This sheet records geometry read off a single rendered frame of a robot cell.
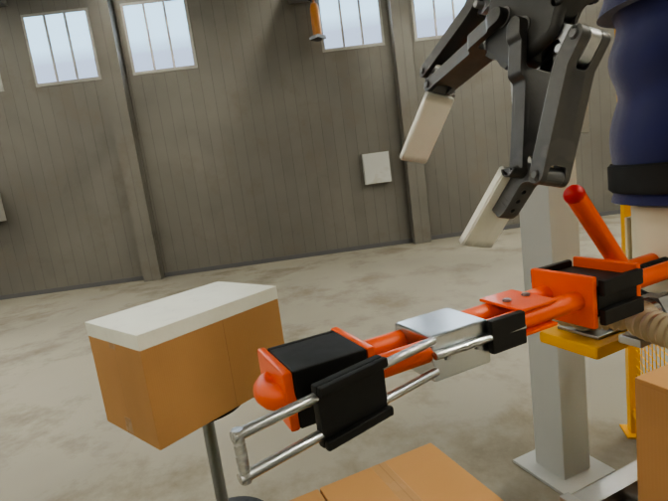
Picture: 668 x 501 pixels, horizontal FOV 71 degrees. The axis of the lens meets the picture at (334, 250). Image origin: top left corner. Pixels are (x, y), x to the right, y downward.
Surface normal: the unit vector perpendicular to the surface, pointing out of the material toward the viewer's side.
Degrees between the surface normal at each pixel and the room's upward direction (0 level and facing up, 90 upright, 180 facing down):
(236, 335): 90
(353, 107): 90
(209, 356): 90
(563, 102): 97
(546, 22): 76
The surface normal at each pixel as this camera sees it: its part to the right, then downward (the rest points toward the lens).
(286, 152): 0.06, 0.15
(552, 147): 0.35, 0.23
